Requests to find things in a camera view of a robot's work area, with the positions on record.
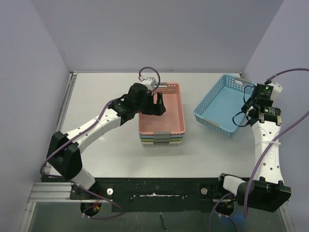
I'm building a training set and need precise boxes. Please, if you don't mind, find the aluminium frame rail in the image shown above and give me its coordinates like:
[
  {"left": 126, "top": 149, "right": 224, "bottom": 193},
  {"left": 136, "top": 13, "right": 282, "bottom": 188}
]
[{"left": 28, "top": 182, "right": 71, "bottom": 203}]

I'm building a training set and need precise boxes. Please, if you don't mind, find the green plastic basket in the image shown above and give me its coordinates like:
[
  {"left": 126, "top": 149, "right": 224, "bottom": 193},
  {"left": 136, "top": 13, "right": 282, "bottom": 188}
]
[{"left": 140, "top": 138, "right": 183, "bottom": 142}]

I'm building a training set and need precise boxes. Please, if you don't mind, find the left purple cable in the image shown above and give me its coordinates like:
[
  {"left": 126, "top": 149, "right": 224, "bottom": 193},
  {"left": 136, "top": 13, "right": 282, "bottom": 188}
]
[{"left": 40, "top": 67, "right": 161, "bottom": 176}]

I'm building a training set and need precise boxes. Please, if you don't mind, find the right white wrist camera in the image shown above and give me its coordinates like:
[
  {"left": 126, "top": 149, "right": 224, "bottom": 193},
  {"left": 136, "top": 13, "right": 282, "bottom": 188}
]
[{"left": 264, "top": 77, "right": 283, "bottom": 101}]

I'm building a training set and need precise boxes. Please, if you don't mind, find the pink plastic basket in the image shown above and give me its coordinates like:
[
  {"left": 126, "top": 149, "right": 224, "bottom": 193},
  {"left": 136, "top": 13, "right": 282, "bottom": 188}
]
[{"left": 139, "top": 82, "right": 185, "bottom": 136}]

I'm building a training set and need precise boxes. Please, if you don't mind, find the blue plastic basket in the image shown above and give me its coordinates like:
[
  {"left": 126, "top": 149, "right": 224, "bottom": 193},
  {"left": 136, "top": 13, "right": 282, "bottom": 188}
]
[
  {"left": 193, "top": 74, "right": 256, "bottom": 138},
  {"left": 140, "top": 133, "right": 184, "bottom": 140}
]

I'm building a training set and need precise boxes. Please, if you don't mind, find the white plastic basket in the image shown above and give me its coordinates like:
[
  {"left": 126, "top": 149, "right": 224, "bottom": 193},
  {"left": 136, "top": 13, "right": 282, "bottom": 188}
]
[{"left": 141, "top": 141, "right": 182, "bottom": 147}]

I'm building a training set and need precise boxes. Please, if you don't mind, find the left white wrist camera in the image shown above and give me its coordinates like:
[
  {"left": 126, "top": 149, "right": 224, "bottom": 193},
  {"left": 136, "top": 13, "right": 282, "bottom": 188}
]
[{"left": 139, "top": 76, "right": 157, "bottom": 90}]

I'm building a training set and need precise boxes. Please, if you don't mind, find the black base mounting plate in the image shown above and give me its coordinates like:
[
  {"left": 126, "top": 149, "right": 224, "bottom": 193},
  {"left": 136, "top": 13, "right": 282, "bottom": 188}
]
[{"left": 70, "top": 173, "right": 252, "bottom": 217}]

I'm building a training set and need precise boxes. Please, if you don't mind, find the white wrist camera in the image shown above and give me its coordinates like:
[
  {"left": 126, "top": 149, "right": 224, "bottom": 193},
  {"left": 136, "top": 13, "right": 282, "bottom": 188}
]
[
  {"left": 264, "top": 77, "right": 283, "bottom": 101},
  {"left": 139, "top": 76, "right": 157, "bottom": 90}
]

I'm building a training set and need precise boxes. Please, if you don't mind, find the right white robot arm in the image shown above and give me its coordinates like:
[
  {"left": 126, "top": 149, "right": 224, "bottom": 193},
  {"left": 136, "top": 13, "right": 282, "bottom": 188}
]
[{"left": 215, "top": 83, "right": 291, "bottom": 212}]

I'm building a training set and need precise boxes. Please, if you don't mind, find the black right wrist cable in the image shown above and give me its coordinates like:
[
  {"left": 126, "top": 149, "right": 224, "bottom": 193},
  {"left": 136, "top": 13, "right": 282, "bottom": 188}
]
[{"left": 232, "top": 84, "right": 256, "bottom": 128}]

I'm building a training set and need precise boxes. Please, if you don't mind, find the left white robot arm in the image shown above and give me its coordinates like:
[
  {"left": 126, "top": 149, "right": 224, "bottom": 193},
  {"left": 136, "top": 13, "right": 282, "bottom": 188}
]
[{"left": 46, "top": 83, "right": 166, "bottom": 199}]

